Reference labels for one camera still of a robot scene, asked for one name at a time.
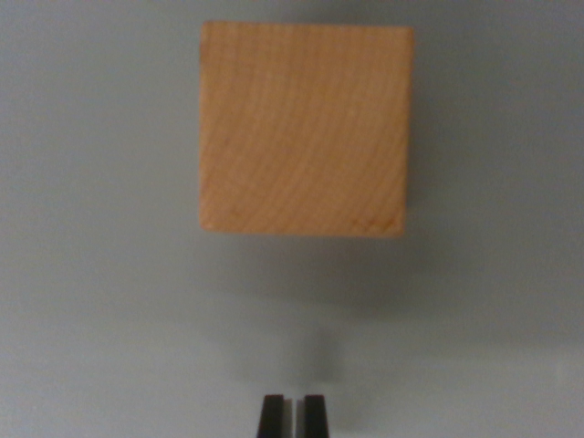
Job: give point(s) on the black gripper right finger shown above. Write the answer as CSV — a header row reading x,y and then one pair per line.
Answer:
x,y
315,417

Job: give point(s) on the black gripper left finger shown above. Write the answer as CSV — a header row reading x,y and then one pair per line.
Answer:
x,y
274,417

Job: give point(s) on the wooden cube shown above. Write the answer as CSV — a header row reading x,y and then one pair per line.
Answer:
x,y
303,132

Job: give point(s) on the grey plastic bin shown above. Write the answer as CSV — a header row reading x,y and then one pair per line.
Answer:
x,y
91,274

